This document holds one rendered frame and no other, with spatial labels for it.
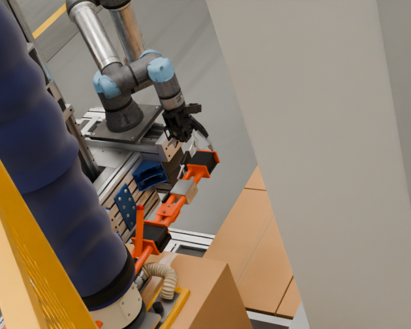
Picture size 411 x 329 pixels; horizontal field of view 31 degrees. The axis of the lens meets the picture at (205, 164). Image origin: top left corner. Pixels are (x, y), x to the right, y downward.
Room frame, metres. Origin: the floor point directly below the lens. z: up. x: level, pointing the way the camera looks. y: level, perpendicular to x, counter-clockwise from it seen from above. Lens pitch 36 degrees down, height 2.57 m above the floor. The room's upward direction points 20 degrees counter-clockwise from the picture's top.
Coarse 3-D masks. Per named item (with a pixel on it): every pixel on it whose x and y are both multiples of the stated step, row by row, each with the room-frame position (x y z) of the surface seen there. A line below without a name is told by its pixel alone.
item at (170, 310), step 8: (160, 288) 1.66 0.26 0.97; (176, 288) 1.64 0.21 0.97; (160, 296) 1.62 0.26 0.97; (176, 296) 1.60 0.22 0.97; (184, 296) 1.60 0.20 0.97; (152, 304) 1.61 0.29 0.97; (160, 304) 1.57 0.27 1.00; (168, 304) 1.58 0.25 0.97; (176, 304) 1.58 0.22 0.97; (152, 312) 1.58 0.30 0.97; (160, 312) 1.56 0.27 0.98; (168, 312) 1.55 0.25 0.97; (176, 312) 1.55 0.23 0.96; (160, 320) 1.53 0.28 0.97; (168, 320) 1.53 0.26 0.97; (160, 328) 1.51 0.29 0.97; (168, 328) 1.51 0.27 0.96
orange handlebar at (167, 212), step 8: (184, 176) 1.99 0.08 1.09; (200, 176) 1.97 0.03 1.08; (168, 200) 1.90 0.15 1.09; (184, 200) 1.88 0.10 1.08; (160, 208) 1.87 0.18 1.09; (168, 208) 1.86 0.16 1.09; (176, 208) 1.85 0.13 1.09; (160, 216) 1.85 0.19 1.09; (168, 216) 1.83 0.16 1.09; (176, 216) 1.84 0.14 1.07; (168, 224) 1.80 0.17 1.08; (152, 248) 1.72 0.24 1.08; (144, 256) 1.69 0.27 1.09; (136, 264) 1.67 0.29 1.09; (136, 272) 1.65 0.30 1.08
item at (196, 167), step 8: (200, 152) 2.07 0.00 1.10; (208, 152) 2.05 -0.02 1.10; (216, 152) 2.04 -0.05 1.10; (192, 160) 2.04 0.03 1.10; (200, 160) 2.03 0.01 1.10; (208, 160) 2.01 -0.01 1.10; (216, 160) 2.05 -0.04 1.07; (192, 168) 2.02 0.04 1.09; (200, 168) 2.00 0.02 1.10; (208, 168) 2.01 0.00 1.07; (208, 176) 1.98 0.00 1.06
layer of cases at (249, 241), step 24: (264, 192) 2.43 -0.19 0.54; (240, 216) 2.34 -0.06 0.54; (264, 216) 2.28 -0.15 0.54; (216, 240) 2.25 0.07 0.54; (240, 240) 2.20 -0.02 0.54; (264, 240) 2.15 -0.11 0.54; (240, 264) 2.07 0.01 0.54; (264, 264) 2.03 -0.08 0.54; (288, 264) 1.98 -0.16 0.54; (240, 288) 1.96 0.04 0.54; (264, 288) 1.92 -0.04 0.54; (288, 288) 1.88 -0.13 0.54; (264, 312) 1.81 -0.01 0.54; (288, 312) 1.77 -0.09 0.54
